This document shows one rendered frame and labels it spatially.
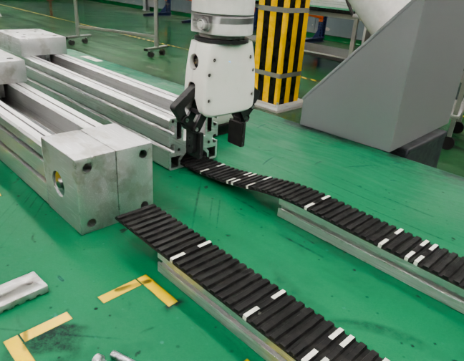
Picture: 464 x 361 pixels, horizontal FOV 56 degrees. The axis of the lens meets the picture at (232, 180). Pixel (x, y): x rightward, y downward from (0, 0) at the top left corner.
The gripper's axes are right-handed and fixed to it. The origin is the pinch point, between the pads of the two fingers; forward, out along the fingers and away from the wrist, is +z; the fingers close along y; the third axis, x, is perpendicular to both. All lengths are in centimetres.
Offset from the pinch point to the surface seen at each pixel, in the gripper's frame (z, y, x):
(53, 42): -6, 2, 62
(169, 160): 3.5, -4.9, 5.2
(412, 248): 2.1, -0.2, -31.9
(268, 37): 23, 254, 215
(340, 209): 1.7, 0.4, -22.4
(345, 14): 11, 457, 272
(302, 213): 3.2, -2.0, -18.7
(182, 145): 1.6, -2.5, 5.2
